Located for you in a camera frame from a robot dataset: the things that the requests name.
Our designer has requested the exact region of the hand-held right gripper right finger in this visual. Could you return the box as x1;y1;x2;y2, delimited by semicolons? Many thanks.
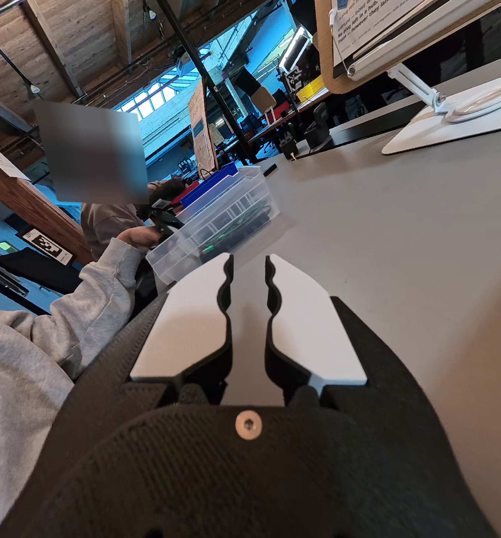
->
265;253;368;388

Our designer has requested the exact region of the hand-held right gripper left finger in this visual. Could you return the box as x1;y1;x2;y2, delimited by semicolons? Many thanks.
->
130;253;234;383

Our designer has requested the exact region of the clear plastic bin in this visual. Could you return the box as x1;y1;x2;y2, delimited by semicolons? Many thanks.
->
145;166;282;283

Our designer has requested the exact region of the grey desk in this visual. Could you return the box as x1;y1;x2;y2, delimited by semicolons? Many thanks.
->
166;69;501;538

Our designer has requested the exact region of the person's left hand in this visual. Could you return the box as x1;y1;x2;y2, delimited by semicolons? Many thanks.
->
118;226;167;249

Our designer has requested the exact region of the blue plastic bin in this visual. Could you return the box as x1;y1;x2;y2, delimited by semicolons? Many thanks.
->
180;163;239;208

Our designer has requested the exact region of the wooden display board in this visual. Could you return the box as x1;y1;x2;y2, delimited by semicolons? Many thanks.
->
187;79;218;174

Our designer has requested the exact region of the black white tag sign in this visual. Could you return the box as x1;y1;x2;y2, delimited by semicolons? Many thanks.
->
16;227;75;266

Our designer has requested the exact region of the black office chair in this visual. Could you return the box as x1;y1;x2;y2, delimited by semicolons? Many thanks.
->
0;247;83;314

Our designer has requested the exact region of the black power adapter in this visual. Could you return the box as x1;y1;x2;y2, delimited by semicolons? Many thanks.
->
304;103;331;149
278;134;301;160

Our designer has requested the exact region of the black metal pole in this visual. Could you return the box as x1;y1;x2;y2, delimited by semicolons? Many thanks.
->
155;0;258;165

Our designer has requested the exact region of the person's grey hoodie torso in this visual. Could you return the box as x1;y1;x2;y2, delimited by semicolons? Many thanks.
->
0;310;76;538

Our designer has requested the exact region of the wooden post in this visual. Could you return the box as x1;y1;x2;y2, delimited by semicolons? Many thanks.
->
0;134;92;263

